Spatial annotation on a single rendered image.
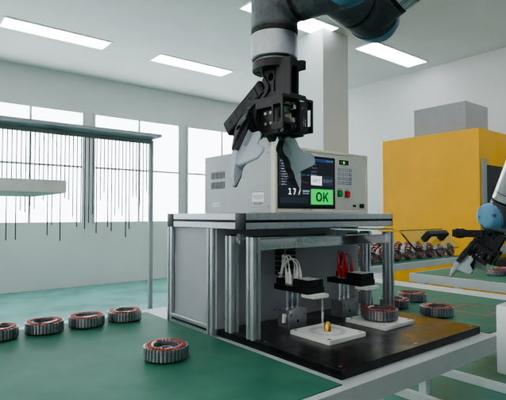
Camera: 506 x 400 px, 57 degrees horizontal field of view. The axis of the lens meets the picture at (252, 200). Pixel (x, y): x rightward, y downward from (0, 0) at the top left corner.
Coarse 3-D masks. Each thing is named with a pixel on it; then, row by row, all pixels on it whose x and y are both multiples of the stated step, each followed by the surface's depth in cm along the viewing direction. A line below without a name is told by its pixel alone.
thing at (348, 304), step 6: (336, 300) 155; (342, 300) 155; (348, 300) 155; (354, 300) 157; (336, 306) 155; (342, 306) 153; (348, 306) 155; (354, 306) 157; (336, 312) 155; (342, 312) 153; (348, 312) 155; (354, 312) 157
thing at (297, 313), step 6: (288, 306) 144; (294, 306) 144; (300, 306) 144; (282, 312) 140; (288, 312) 138; (294, 312) 139; (300, 312) 141; (306, 312) 142; (288, 318) 138; (294, 318) 139; (300, 318) 141; (306, 318) 142; (282, 324) 140; (288, 324) 138; (294, 324) 139; (300, 324) 141; (306, 324) 142
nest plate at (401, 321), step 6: (348, 318) 146; (354, 318) 146; (360, 318) 146; (402, 318) 146; (360, 324) 143; (366, 324) 141; (372, 324) 139; (378, 324) 139; (384, 324) 139; (390, 324) 139; (396, 324) 139; (402, 324) 141; (408, 324) 143; (384, 330) 136
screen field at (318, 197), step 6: (312, 192) 147; (318, 192) 148; (324, 192) 150; (330, 192) 152; (312, 198) 147; (318, 198) 148; (324, 198) 150; (330, 198) 152; (312, 204) 147; (318, 204) 148; (324, 204) 150; (330, 204) 152
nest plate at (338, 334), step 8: (304, 328) 134; (312, 328) 134; (320, 328) 134; (336, 328) 134; (344, 328) 134; (304, 336) 127; (312, 336) 125; (320, 336) 125; (328, 336) 125; (336, 336) 125; (344, 336) 125; (352, 336) 126; (360, 336) 128; (328, 344) 121
